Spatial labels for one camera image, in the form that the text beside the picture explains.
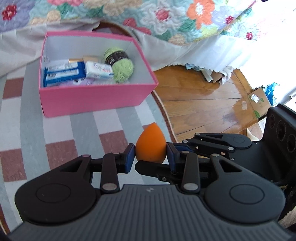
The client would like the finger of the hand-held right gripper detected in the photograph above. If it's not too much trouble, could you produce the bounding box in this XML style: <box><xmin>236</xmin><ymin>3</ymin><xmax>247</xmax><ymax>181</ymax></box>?
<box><xmin>177</xmin><ymin>133</ymin><xmax>234</xmax><ymax>159</ymax></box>
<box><xmin>135</xmin><ymin>160</ymin><xmax>210</xmax><ymax>183</ymax></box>

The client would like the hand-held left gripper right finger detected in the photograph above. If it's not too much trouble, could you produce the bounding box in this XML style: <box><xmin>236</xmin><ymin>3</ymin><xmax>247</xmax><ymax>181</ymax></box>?
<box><xmin>166</xmin><ymin>142</ymin><xmax>257</xmax><ymax>194</ymax></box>

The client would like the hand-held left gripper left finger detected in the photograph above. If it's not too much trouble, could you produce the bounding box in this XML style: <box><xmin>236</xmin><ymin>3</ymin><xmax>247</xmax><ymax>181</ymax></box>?
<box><xmin>52</xmin><ymin>143</ymin><xmax>136</xmax><ymax>194</ymax></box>

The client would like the orange makeup sponge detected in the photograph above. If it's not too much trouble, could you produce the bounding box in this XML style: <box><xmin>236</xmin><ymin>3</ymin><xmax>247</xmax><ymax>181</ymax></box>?
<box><xmin>135</xmin><ymin>123</ymin><xmax>167</xmax><ymax>163</ymax></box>

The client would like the pink cardboard box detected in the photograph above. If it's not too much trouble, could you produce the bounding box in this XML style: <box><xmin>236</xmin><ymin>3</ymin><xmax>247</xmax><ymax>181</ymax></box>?
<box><xmin>38</xmin><ymin>31</ymin><xmax>159</xmax><ymax>118</ymax></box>

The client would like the green yarn ball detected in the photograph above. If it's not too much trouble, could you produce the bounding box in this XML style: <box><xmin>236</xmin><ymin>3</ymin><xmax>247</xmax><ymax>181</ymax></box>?
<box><xmin>103</xmin><ymin>47</ymin><xmax>134</xmax><ymax>83</ymax></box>

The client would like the white tissue packet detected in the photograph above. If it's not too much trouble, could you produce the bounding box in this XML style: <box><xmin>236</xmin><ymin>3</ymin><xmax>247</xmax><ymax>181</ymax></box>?
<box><xmin>84</xmin><ymin>61</ymin><xmax>115</xmax><ymax>80</ymax></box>

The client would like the blue wipes packet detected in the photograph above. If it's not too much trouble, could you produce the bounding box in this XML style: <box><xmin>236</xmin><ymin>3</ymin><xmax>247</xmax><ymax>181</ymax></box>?
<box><xmin>43</xmin><ymin>61</ymin><xmax>86</xmax><ymax>87</ymax></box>

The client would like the cardboard box with green print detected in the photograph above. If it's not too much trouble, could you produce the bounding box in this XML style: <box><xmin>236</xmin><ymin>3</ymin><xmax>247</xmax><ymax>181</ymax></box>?
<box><xmin>247</xmin><ymin>86</ymin><xmax>274</xmax><ymax>119</ymax></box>

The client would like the blue plastic bag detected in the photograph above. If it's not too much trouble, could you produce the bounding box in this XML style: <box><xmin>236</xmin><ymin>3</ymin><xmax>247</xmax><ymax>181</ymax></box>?
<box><xmin>264</xmin><ymin>82</ymin><xmax>281</xmax><ymax>107</ymax></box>

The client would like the small cardboard box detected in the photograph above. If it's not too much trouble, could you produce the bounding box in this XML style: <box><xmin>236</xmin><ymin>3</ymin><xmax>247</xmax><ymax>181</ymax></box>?
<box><xmin>211</xmin><ymin>72</ymin><xmax>224</xmax><ymax>83</ymax></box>

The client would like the striped checkered rug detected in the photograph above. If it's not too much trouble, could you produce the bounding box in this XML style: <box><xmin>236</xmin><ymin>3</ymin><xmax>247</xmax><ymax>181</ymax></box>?
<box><xmin>0</xmin><ymin>21</ymin><xmax>177</xmax><ymax>237</ymax></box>

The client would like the white knitted cloth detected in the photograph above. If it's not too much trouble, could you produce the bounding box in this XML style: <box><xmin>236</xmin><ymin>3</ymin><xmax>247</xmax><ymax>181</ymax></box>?
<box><xmin>221</xmin><ymin>66</ymin><xmax>234</xmax><ymax>85</ymax></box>

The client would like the fluffy white rug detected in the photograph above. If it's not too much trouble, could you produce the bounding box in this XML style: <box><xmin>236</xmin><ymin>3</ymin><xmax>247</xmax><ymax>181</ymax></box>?
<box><xmin>279</xmin><ymin>207</ymin><xmax>295</xmax><ymax>231</ymax></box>

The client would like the floral quilt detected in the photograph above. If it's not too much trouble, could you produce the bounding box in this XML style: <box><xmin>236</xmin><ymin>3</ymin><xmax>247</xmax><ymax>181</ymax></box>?
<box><xmin>0</xmin><ymin>0</ymin><xmax>258</xmax><ymax>44</ymax></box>

